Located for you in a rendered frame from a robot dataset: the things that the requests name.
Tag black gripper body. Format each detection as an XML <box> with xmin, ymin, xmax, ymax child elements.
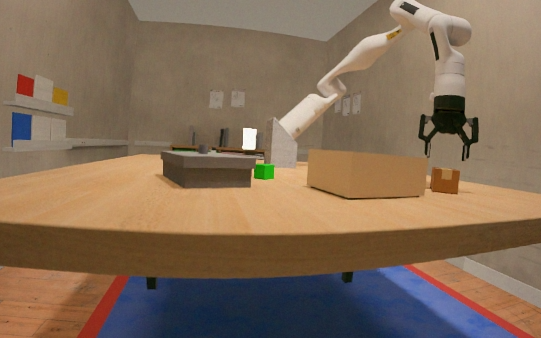
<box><xmin>431</xmin><ymin>95</ymin><xmax>467</xmax><ymax>135</ymax></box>

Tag green block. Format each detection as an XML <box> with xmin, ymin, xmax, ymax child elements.
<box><xmin>253</xmin><ymin>164</ymin><xmax>275</xmax><ymax>180</ymax></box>

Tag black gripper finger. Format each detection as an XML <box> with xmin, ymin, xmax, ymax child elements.
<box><xmin>418</xmin><ymin>114</ymin><xmax>446</xmax><ymax>158</ymax></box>
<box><xmin>452</xmin><ymin>117</ymin><xmax>479</xmax><ymax>161</ymax></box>

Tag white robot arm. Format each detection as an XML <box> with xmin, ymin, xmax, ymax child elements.
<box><xmin>279</xmin><ymin>0</ymin><xmax>472</xmax><ymax>139</ymax></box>

